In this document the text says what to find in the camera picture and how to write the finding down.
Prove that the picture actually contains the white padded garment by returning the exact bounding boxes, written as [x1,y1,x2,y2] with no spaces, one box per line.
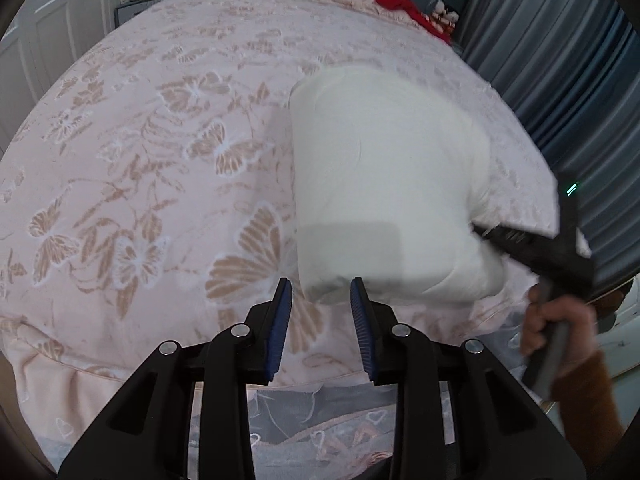
[288,64,506,304]

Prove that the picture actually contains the brown sleeved right forearm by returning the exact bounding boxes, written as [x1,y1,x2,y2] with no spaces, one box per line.
[551,351,625,467]

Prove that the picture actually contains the grey pleated curtain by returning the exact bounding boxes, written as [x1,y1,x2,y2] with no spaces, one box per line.
[458,0,639,284]

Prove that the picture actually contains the white wardrobe doors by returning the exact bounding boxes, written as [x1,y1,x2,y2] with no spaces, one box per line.
[1,0,119,150]

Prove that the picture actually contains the red knitted garment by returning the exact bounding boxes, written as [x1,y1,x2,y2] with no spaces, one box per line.
[375,0,451,46]

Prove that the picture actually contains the pink butterfly bedspread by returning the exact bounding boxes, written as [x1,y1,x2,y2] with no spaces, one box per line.
[1,0,558,467]

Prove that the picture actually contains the person's right hand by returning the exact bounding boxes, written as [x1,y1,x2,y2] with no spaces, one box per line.
[519,283,601,376]

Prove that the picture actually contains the dark blue nightstand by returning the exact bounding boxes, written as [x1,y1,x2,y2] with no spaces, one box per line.
[114,0,162,28]

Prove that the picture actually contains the small items on right nightstand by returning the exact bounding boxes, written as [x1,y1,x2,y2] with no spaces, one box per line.
[428,0,459,36]

